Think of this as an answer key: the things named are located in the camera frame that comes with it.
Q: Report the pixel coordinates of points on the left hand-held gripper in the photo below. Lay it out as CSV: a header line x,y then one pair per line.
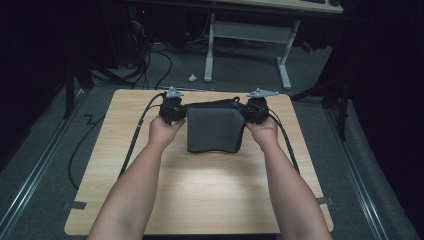
x,y
171,108

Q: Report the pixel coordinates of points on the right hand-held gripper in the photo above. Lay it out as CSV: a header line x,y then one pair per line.
x,y
257,110

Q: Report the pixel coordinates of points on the yellow and grey cloth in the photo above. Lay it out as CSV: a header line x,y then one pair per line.
x,y
215,130

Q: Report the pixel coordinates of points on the person's right hand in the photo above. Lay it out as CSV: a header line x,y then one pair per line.
x,y
266,133

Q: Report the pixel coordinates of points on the person's left hand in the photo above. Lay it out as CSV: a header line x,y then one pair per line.
x,y
161,133

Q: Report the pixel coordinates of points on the crumpled white paper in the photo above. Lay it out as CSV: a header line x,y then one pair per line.
x,y
192,77

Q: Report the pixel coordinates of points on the white-framed desk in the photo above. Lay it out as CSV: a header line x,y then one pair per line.
x,y
250,31

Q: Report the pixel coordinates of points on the red object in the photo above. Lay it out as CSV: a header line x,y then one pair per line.
x,y
307,47

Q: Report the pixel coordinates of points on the black metal stand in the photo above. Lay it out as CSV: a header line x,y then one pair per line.
x,y
69,90
342,110

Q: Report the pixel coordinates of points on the dark computer tower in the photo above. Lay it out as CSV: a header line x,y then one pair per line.
x,y
137,30

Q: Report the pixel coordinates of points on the grey tape strip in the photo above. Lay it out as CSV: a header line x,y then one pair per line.
x,y
75,205
325,200

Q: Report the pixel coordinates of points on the metal floor rail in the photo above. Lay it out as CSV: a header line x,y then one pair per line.
x,y
36,170
360,180

